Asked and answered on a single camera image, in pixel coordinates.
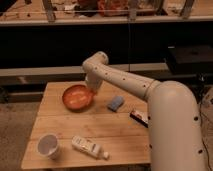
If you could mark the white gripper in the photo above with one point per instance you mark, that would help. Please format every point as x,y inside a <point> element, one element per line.
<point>93,83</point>

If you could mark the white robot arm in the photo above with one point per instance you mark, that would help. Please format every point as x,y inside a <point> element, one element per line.
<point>175,137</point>

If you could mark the orange ceramic bowl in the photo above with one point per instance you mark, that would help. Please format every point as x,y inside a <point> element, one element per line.
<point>77,97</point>

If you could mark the blue sponge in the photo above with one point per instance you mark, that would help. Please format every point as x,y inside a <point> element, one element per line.
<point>115,103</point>

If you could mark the wooden table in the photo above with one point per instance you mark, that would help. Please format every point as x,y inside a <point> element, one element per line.
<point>123,138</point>

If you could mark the white plastic bottle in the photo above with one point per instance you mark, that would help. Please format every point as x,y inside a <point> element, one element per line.
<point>89,148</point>

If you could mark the white plastic cup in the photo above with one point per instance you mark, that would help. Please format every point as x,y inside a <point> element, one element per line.
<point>48,146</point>

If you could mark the black box on shelf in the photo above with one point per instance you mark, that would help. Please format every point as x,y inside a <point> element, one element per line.
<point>190,59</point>

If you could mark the long wooden shelf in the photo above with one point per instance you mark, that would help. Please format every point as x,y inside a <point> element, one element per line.
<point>61,12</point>

